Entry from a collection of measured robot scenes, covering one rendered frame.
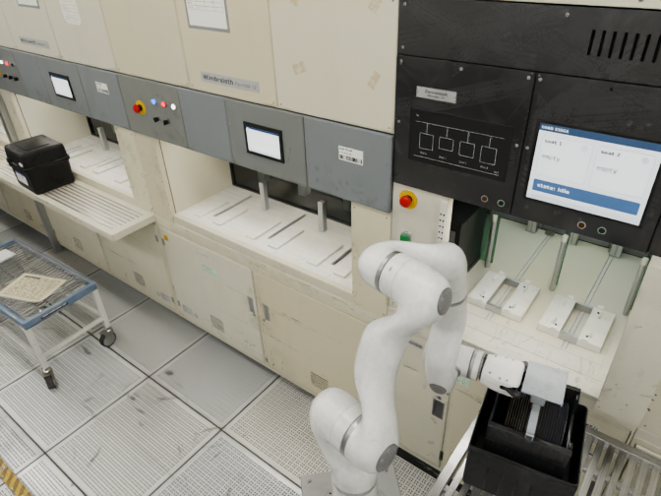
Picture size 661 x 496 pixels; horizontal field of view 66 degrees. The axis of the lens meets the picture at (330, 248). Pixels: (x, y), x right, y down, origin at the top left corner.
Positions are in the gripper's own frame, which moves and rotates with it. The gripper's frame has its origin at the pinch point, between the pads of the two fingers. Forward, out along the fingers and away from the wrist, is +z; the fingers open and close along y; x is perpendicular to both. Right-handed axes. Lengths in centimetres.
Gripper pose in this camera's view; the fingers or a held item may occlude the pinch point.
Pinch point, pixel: (541, 386)
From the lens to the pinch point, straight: 147.9
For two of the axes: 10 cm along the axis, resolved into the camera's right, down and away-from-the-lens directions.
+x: -0.3, -8.4, -5.4
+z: 8.8, 2.3, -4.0
